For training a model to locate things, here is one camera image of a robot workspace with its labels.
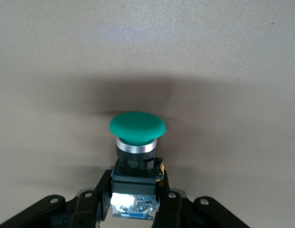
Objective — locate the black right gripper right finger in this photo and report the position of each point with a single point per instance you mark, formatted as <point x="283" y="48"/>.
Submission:
<point x="173" y="211"/>

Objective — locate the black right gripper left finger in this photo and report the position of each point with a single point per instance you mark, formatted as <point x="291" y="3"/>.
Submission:
<point x="85" y="209"/>

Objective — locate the green mushroom push button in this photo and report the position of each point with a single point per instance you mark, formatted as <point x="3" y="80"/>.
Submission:
<point x="138" y="128"/>

